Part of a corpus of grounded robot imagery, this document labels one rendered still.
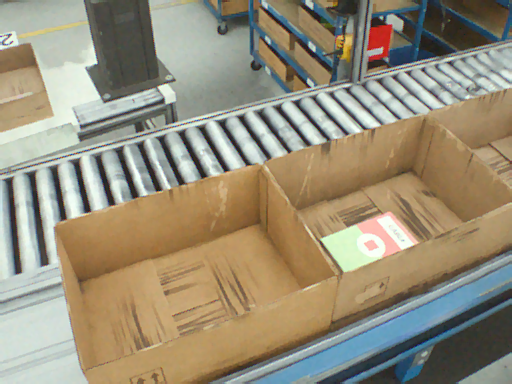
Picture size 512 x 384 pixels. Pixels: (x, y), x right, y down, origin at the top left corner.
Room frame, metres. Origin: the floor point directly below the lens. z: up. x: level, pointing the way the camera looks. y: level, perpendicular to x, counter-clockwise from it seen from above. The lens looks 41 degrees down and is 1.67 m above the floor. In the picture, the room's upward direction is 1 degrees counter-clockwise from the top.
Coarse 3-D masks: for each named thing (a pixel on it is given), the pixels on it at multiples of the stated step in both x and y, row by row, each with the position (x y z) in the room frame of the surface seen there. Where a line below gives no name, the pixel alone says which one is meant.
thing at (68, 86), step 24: (48, 48) 1.77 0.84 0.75; (72, 48) 1.76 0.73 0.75; (48, 72) 1.58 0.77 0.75; (72, 72) 1.57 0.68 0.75; (72, 96) 1.41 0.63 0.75; (96, 96) 1.41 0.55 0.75; (168, 96) 1.40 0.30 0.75; (48, 120) 1.28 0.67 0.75; (72, 120) 1.27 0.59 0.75; (0, 144) 1.16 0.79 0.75
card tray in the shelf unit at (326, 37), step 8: (304, 8) 2.38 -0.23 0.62; (304, 16) 2.30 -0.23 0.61; (312, 16) 2.40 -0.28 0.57; (304, 24) 2.30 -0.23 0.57; (312, 24) 2.22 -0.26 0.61; (320, 24) 2.15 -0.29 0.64; (376, 24) 2.24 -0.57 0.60; (384, 24) 2.18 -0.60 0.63; (312, 32) 2.22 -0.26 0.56; (320, 32) 2.15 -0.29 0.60; (328, 32) 2.08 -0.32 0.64; (392, 32) 2.10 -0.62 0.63; (320, 40) 2.14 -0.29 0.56; (328, 40) 2.07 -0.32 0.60; (392, 40) 2.11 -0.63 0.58; (328, 48) 2.07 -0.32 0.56
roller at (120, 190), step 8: (104, 152) 1.12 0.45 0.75; (112, 152) 1.12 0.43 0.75; (104, 160) 1.08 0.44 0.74; (112, 160) 1.08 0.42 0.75; (104, 168) 1.06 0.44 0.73; (112, 168) 1.04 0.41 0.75; (120, 168) 1.05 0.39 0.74; (112, 176) 1.01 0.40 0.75; (120, 176) 1.01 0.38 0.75; (112, 184) 0.98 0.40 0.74; (120, 184) 0.98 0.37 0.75; (112, 192) 0.96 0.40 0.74; (120, 192) 0.95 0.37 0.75; (128, 192) 0.95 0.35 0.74; (120, 200) 0.92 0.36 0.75
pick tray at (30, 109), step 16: (16, 48) 1.61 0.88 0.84; (32, 48) 1.58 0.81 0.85; (0, 64) 1.57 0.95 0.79; (16, 64) 1.60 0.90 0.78; (32, 64) 1.62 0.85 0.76; (0, 80) 1.52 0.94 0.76; (16, 80) 1.51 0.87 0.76; (32, 80) 1.51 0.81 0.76; (0, 96) 1.41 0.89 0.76; (32, 96) 1.28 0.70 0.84; (48, 96) 1.30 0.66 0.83; (0, 112) 1.23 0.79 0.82; (16, 112) 1.25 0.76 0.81; (32, 112) 1.27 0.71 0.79; (48, 112) 1.29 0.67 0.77; (0, 128) 1.22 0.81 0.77
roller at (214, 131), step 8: (208, 128) 1.23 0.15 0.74; (216, 128) 1.22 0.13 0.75; (208, 136) 1.21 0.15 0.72; (216, 136) 1.18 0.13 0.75; (224, 136) 1.18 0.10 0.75; (216, 144) 1.16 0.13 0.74; (224, 144) 1.14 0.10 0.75; (232, 144) 1.16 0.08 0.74; (224, 152) 1.11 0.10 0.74; (232, 152) 1.11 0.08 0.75; (224, 160) 1.09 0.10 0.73; (232, 160) 1.07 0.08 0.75; (240, 160) 1.07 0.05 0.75; (232, 168) 1.05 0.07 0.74
